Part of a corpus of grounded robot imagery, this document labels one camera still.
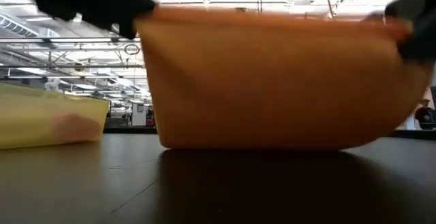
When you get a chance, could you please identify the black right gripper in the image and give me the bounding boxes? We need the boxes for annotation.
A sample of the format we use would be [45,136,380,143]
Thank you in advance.
[384,0,436,65]

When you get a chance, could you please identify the pink microfiber towel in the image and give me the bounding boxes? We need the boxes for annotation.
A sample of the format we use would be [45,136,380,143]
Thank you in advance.
[47,113,103,144]

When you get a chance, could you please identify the translucent yellow plastic bin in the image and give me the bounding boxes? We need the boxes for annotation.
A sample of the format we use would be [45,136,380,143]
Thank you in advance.
[0,82,110,150]

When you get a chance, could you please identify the orange microfiber towel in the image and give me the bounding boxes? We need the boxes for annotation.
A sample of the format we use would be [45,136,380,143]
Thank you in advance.
[134,6,433,150]

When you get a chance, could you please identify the black aluminium table frame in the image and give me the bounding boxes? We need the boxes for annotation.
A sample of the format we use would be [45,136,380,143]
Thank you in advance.
[102,125,436,140]

